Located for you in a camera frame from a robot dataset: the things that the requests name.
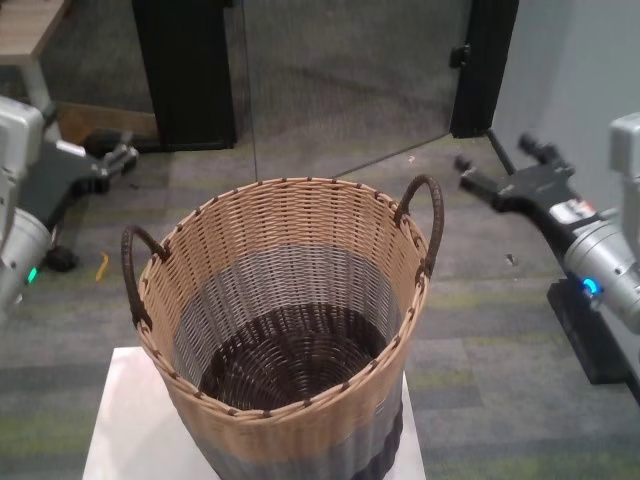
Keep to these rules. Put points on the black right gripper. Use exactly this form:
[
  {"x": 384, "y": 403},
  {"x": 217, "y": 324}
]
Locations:
[{"x": 545, "y": 195}]

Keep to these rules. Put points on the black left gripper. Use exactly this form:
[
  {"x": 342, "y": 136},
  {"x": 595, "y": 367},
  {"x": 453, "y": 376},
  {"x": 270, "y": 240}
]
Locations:
[{"x": 55, "y": 185}]

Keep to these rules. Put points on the tan grey brown woven basket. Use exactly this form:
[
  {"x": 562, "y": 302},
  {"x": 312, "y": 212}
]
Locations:
[{"x": 285, "y": 390}]

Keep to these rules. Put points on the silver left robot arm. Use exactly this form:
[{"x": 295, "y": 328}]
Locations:
[{"x": 20, "y": 260}]

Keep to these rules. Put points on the black caster wheel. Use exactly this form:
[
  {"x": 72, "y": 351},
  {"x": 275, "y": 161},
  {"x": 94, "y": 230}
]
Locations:
[
  {"x": 61, "y": 259},
  {"x": 100, "y": 142}
]

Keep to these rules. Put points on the small yellow floor item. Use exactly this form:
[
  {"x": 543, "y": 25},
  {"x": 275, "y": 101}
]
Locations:
[{"x": 102, "y": 267}]

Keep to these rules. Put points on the black door hinge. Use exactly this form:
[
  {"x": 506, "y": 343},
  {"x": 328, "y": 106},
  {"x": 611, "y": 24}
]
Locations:
[{"x": 460, "y": 56}]

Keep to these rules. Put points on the wide black door pillar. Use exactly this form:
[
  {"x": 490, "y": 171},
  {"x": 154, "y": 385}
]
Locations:
[{"x": 185, "y": 75}]

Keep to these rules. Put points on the wooden top desk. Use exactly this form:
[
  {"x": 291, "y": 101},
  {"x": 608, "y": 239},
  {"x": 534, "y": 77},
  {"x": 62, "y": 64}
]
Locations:
[{"x": 27, "y": 25}]

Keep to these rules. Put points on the glass door panel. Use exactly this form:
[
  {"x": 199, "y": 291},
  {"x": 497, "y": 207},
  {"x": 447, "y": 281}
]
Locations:
[{"x": 350, "y": 75}]

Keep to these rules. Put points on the narrow black door frame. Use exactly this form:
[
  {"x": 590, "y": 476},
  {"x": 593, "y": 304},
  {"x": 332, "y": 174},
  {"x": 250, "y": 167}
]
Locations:
[{"x": 487, "y": 70}]

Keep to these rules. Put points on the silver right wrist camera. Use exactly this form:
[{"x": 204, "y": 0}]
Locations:
[{"x": 627, "y": 165}]

